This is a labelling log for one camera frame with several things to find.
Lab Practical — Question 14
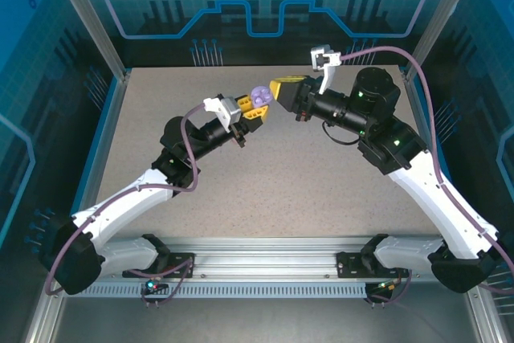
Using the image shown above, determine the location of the purple earbud charging case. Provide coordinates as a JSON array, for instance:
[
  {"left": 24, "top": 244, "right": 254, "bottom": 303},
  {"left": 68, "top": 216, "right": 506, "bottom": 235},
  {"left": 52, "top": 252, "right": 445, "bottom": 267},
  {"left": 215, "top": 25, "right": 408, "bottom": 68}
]
[{"left": 248, "top": 84, "right": 275, "bottom": 108}]

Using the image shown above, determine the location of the left connector board with LEDs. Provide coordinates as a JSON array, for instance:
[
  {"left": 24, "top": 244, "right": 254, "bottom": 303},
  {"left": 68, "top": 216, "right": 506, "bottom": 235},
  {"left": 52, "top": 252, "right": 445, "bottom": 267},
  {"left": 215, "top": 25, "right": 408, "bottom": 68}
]
[{"left": 140, "top": 274, "right": 168, "bottom": 296}]

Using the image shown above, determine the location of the connector board with leds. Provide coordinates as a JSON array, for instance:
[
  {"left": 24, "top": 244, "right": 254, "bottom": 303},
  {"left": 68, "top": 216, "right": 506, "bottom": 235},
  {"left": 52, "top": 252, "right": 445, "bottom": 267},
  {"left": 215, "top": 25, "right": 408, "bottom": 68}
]
[
  {"left": 140, "top": 274, "right": 168, "bottom": 296},
  {"left": 367, "top": 278, "right": 402, "bottom": 294}
]

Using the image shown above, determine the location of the right connector board with LEDs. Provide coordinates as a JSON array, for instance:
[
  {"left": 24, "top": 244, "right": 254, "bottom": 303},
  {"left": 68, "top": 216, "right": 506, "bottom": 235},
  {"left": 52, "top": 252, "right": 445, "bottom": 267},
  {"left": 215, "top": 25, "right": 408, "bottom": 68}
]
[{"left": 367, "top": 278, "right": 402, "bottom": 294}]

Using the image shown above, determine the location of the left aluminium table side rail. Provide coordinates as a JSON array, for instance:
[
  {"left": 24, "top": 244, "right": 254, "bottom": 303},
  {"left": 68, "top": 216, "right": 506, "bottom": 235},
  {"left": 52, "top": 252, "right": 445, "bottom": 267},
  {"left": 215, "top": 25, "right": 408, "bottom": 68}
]
[{"left": 66, "top": 71, "right": 132, "bottom": 250}]

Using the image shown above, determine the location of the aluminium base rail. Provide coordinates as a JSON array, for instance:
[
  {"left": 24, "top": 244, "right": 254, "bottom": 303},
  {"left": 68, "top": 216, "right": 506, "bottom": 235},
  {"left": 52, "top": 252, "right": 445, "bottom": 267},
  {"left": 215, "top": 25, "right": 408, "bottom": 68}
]
[{"left": 54, "top": 235, "right": 481, "bottom": 283}]

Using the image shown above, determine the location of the right aluminium frame post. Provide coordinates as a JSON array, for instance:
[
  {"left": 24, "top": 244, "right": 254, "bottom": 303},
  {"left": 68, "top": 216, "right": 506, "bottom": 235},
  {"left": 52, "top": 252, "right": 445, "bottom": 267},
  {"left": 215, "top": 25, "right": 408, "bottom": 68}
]
[{"left": 402, "top": 0, "right": 486, "bottom": 81}]

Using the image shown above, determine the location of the aluminium frame post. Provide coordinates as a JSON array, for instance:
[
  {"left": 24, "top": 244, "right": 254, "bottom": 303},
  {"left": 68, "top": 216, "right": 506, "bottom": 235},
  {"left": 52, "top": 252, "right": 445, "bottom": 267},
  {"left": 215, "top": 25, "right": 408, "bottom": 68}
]
[
  {"left": 402, "top": 0, "right": 486, "bottom": 81},
  {"left": 43, "top": 0, "right": 132, "bottom": 81}
]

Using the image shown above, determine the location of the slotted grey cable duct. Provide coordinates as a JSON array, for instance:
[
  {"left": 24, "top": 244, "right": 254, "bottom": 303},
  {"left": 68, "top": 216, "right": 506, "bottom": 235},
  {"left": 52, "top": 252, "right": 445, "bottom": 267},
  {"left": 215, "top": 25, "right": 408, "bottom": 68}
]
[{"left": 63, "top": 282, "right": 369, "bottom": 298}]

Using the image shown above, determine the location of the left aluminium frame post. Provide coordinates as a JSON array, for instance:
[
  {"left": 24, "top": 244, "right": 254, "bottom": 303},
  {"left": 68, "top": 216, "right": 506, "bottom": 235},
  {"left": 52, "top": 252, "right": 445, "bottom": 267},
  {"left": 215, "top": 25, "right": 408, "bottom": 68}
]
[{"left": 43, "top": 0, "right": 132, "bottom": 81}]

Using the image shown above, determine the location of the aluminium lower frame tray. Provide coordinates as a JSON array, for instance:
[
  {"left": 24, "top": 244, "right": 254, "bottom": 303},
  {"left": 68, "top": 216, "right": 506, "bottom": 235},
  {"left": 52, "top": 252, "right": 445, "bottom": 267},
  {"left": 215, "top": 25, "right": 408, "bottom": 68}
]
[{"left": 23, "top": 270, "right": 507, "bottom": 343}]

